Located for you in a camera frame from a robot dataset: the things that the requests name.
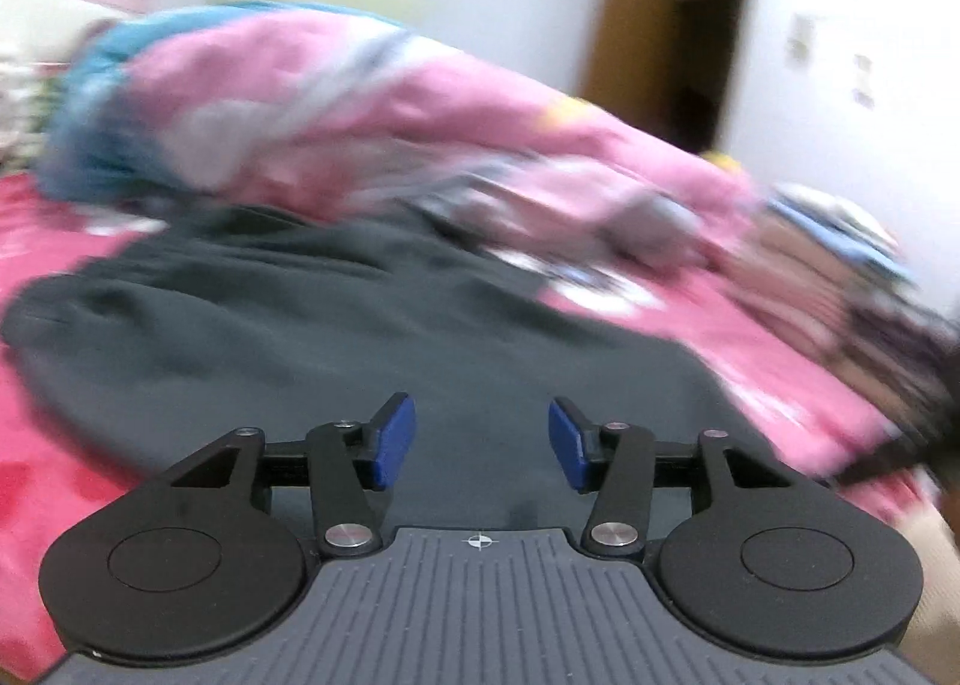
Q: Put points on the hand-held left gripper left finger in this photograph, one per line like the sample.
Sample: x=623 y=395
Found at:
x=394 y=441

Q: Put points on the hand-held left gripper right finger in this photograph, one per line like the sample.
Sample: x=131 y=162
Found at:
x=568 y=445

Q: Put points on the dark grey pants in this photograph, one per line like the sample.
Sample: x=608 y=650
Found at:
x=375 y=325

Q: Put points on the stack of folded clothes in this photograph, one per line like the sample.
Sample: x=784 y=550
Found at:
x=825 y=265

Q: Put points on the pink patterned quilt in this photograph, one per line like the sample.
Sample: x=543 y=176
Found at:
x=337 y=92

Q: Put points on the pink floral blanket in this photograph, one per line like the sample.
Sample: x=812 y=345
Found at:
x=45 y=505

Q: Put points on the wooden door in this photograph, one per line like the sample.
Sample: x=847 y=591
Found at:
x=637 y=54

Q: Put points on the pale wall sticker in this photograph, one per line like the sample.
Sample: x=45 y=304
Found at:
x=864 y=81
x=800 y=39

